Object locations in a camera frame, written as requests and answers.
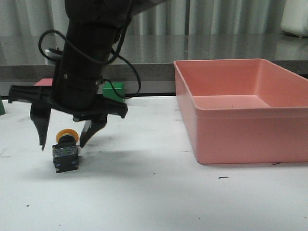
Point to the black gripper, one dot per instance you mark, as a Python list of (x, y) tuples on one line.
[(74, 96)]

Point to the yellow mushroom push button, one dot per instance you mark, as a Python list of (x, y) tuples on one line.
[(65, 152)]

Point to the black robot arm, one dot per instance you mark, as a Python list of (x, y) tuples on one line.
[(94, 38)]

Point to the pink cube block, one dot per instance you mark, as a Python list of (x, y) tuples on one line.
[(44, 82)]

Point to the green cube block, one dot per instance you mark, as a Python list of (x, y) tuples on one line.
[(114, 91)]

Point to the dark green block at edge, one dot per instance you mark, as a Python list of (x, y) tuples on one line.
[(2, 109)]

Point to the pink plastic bin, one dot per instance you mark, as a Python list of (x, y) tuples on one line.
[(243, 111)]

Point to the white appliance on counter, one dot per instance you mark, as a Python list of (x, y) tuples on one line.
[(295, 18)]

